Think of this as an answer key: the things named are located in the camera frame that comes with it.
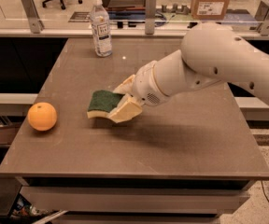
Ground middle metal bracket post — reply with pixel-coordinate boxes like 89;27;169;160
145;0;156;35

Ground left metal bracket post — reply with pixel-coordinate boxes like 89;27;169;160
21;0;44;34

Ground green and yellow sponge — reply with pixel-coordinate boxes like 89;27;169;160
87;90;123;119

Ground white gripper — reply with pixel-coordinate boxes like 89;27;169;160
107;61;169;123

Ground orange fruit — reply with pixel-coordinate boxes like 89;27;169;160
27;103;57;132

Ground cardboard box with label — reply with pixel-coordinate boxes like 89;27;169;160
191;0;230;20

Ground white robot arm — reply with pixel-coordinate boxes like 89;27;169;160
114;22;269;106

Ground clear plastic water bottle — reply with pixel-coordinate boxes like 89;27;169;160
90;0;112;57

